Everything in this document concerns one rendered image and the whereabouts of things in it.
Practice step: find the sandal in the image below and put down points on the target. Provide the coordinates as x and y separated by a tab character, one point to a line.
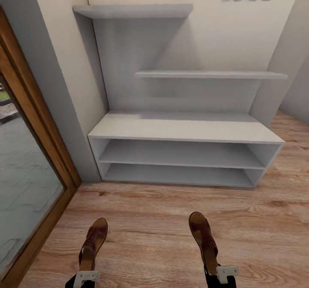
94	241
201	232

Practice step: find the door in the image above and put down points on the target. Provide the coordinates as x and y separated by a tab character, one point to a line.
37	175

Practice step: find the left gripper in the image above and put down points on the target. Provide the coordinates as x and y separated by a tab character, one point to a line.
89	284

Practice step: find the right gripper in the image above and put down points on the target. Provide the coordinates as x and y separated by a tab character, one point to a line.
213	282

